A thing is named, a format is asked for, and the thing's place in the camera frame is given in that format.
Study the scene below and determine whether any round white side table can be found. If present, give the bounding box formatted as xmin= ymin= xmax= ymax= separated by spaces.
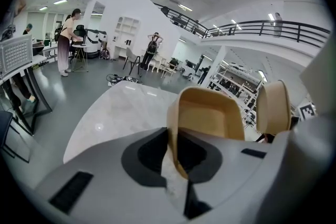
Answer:
xmin=70 ymin=43 xmax=89 ymax=73

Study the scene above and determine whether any grey marble table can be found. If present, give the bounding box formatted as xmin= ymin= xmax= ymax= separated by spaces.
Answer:
xmin=62 ymin=80 xmax=184 ymax=165

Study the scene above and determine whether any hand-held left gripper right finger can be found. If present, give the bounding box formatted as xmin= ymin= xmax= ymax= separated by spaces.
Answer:
xmin=177 ymin=127 xmax=289 ymax=224

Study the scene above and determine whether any white perforated appliance box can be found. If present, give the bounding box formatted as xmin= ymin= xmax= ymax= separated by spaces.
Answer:
xmin=0 ymin=34 xmax=34 ymax=77

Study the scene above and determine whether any black balcony railing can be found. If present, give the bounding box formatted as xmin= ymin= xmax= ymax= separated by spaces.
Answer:
xmin=154 ymin=2 xmax=331 ymax=48

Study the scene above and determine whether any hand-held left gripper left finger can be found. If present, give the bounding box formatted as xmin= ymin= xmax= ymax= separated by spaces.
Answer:
xmin=33 ymin=127 xmax=186 ymax=224

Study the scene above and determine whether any grey chair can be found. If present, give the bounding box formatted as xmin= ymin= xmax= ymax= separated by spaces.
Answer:
xmin=122 ymin=47 xmax=141 ymax=74

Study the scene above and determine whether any white ornate table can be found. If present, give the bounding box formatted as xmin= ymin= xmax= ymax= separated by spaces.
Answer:
xmin=147 ymin=56 xmax=169 ymax=73

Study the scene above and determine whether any black office chair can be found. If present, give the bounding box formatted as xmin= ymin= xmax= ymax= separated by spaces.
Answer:
xmin=72 ymin=24 xmax=86 ymax=47

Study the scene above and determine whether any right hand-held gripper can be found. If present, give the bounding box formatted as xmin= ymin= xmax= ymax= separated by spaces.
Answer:
xmin=298 ymin=102 xmax=318 ymax=122

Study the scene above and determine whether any white shelf cabinet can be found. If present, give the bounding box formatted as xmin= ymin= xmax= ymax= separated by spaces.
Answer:
xmin=113 ymin=16 xmax=142 ymax=60

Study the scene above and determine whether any white wheeled robot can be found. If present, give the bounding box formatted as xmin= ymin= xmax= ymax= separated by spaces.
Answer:
xmin=85 ymin=28 xmax=108 ymax=59

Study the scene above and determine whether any tangle of floor cables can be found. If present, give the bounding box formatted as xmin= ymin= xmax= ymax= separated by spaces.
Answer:
xmin=106 ymin=73 xmax=144 ymax=87

